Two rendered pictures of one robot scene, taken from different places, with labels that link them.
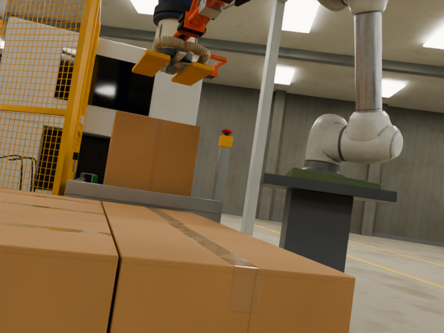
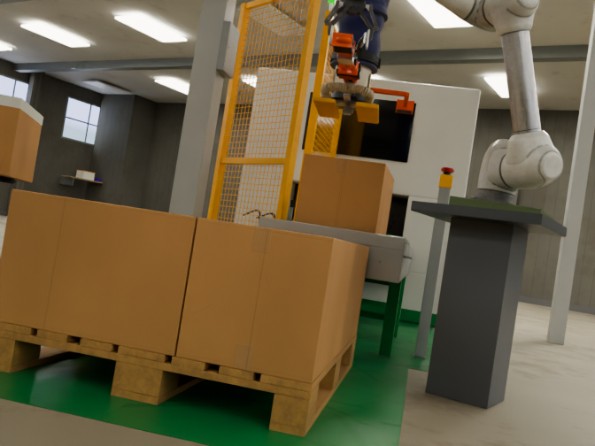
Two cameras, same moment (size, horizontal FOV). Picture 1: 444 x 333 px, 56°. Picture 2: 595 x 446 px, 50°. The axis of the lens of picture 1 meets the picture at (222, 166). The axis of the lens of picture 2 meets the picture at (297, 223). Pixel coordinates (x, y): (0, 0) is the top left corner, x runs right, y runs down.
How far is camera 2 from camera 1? 1.33 m
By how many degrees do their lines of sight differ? 29
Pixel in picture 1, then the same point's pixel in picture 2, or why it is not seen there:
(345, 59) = not seen: outside the picture
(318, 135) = (485, 163)
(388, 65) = not seen: outside the picture
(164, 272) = (217, 226)
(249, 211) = (560, 288)
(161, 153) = (346, 191)
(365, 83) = (514, 104)
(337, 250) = (495, 279)
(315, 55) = not seen: outside the picture
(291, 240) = (449, 270)
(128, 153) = (315, 192)
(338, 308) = (320, 256)
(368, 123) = (517, 145)
